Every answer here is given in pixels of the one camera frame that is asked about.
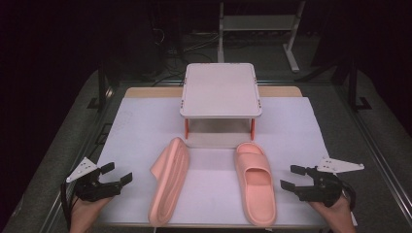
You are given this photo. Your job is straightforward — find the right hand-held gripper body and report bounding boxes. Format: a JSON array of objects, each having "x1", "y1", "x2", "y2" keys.
[{"x1": 297, "y1": 157, "x2": 365, "y2": 209}]

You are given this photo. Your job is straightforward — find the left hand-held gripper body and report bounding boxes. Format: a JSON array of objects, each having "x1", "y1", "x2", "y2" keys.
[{"x1": 66, "y1": 156, "x2": 123, "y2": 203}]

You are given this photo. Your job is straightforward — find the pink foam slipper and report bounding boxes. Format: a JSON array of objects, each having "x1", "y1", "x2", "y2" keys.
[
  {"x1": 234, "y1": 142, "x2": 277, "y2": 227},
  {"x1": 148, "y1": 137, "x2": 191, "y2": 227}
]

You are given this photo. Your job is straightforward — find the white shoe rack orange legs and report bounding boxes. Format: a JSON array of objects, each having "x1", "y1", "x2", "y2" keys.
[{"x1": 179, "y1": 62, "x2": 263, "y2": 150}]

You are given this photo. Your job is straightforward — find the person's left hand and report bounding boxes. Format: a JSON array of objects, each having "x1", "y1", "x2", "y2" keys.
[{"x1": 69, "y1": 195, "x2": 113, "y2": 233}]

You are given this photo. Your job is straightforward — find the person's right hand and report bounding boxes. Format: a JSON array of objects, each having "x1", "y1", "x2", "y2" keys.
[{"x1": 307, "y1": 193, "x2": 358, "y2": 233}]

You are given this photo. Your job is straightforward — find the white table mat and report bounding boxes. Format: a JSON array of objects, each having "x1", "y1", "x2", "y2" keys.
[{"x1": 96, "y1": 96, "x2": 330, "y2": 228}]

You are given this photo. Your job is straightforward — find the black metal stand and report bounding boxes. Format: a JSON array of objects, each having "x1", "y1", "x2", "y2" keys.
[
  {"x1": 86, "y1": 60, "x2": 114, "y2": 112},
  {"x1": 336, "y1": 57, "x2": 373, "y2": 113}
]

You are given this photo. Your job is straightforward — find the white metal stand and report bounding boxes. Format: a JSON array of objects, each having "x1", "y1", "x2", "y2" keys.
[{"x1": 217, "y1": 0, "x2": 307, "y2": 74}]

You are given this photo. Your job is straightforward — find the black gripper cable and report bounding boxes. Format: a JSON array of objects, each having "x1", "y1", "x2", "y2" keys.
[
  {"x1": 59, "y1": 182, "x2": 73, "y2": 231},
  {"x1": 339, "y1": 181, "x2": 358, "y2": 210}
]

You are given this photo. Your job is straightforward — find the metal frame rail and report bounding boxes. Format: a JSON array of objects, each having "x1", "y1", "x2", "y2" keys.
[
  {"x1": 38, "y1": 86, "x2": 121, "y2": 233},
  {"x1": 333, "y1": 83, "x2": 412, "y2": 224}
]

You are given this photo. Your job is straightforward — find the black floor cable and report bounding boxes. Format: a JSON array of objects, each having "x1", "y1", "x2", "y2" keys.
[{"x1": 151, "y1": 28, "x2": 222, "y2": 87}]

